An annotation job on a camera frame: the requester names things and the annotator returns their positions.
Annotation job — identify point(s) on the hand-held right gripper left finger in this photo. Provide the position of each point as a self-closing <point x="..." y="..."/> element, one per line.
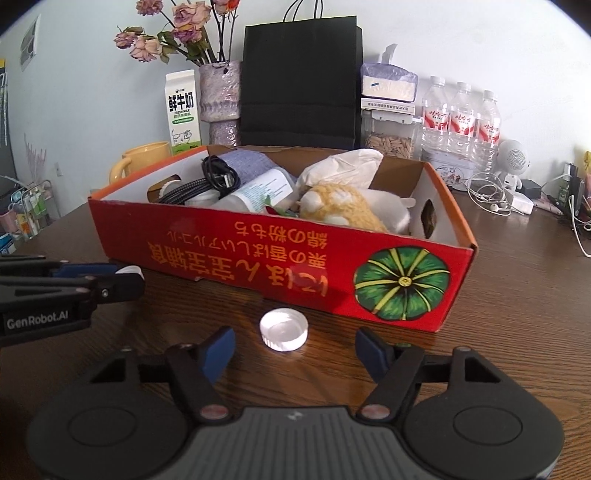
<point x="219" y="350"/>

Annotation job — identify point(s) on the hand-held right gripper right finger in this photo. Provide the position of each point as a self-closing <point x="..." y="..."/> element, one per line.
<point x="374" y="353"/>

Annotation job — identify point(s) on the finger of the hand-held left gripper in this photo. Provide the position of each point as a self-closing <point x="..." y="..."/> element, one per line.
<point x="83" y="270"/>
<point x="120" y="286"/>

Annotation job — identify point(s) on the white ribbed bottle cap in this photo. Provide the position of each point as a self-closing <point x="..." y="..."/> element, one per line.
<point x="167" y="188"/>
<point x="284" y="330"/>

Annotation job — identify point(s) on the red cardboard box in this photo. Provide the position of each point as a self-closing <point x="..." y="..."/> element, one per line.
<point x="231" y="258"/>

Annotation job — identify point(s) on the translucent plastic bottle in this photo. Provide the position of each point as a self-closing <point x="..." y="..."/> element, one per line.
<point x="263" y="189"/>

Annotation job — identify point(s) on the bluish purple cloth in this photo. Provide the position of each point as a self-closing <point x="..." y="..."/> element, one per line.
<point x="249" y="164"/>

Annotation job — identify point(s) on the desk organizer rack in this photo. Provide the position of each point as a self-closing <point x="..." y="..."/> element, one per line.
<point x="27" y="212"/>

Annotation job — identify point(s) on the dried white twigs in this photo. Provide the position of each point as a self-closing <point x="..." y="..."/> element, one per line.
<point x="36" y="159"/>

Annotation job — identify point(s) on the yellow mug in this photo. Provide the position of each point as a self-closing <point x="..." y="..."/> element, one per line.
<point x="147" y="154"/>

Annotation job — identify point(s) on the yellow and white plush toy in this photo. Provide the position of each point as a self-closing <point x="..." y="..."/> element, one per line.
<point x="332" y="207"/>

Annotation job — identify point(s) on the white milk carton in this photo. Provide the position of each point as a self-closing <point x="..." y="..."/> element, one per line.
<point x="182" y="110"/>

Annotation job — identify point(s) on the white patterned tin box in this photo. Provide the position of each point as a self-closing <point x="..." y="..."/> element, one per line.
<point x="455" y="175"/>

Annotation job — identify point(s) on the clear seed container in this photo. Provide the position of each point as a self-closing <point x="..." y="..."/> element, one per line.
<point x="388" y="145"/>

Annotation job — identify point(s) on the white charger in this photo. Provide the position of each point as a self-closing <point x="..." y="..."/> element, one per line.
<point x="521" y="203"/>

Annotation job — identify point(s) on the purple textured vase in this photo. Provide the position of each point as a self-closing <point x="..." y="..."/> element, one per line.
<point x="219" y="97"/>

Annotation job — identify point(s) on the black power adapter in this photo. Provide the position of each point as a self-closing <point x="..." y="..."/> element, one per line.
<point x="530" y="189"/>

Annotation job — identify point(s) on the white robot speaker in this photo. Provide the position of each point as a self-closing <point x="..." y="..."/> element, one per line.
<point x="512" y="159"/>

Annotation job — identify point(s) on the water bottle red label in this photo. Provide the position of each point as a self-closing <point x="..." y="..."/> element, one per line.
<point x="435" y="120"/>
<point x="487" y="131"/>
<point x="461" y="124"/>

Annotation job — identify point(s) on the white printed flat box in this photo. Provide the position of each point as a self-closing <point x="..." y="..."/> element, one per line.
<point x="388" y="105"/>

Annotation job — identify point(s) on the small green spray bottle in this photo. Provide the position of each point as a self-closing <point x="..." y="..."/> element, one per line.
<point x="563" y="191"/>

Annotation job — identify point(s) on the black desk holder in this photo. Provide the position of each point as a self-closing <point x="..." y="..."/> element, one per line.
<point x="576" y="184"/>

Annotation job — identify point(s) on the purple tissue pack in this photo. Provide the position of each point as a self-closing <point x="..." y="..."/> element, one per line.
<point x="388" y="85"/>

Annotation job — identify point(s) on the dried pink roses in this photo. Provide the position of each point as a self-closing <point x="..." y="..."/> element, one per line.
<point x="189" y="18"/>

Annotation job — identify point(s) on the black paper bag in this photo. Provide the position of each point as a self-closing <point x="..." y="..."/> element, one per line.
<point x="300" y="78"/>

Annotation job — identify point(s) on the yellow snack bag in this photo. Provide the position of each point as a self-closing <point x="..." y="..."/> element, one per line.
<point x="587" y="164"/>

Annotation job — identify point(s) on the white wall outlet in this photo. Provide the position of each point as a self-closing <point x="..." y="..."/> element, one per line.
<point x="58" y="169"/>

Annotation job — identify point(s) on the wall poster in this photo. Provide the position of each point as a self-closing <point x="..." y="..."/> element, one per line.
<point x="28" y="44"/>

